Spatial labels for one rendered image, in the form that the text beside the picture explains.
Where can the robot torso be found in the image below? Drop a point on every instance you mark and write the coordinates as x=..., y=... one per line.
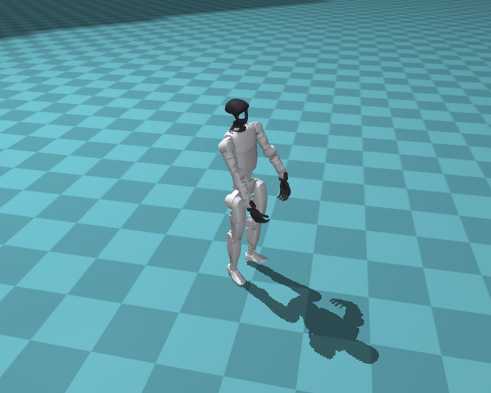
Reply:
x=245, y=151

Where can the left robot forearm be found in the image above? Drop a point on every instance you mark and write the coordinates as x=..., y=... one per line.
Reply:
x=278, y=165

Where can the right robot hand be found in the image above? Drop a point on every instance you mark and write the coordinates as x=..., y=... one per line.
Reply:
x=256, y=215

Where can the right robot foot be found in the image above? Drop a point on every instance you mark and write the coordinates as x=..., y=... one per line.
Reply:
x=236, y=276

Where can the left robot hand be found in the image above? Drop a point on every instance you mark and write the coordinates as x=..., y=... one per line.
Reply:
x=285, y=190

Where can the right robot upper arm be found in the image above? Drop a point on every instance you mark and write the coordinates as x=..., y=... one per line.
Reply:
x=226, y=148

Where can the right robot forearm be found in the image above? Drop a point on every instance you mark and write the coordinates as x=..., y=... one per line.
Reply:
x=242, y=189

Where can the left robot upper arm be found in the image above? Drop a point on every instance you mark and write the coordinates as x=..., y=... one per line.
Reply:
x=269, y=150

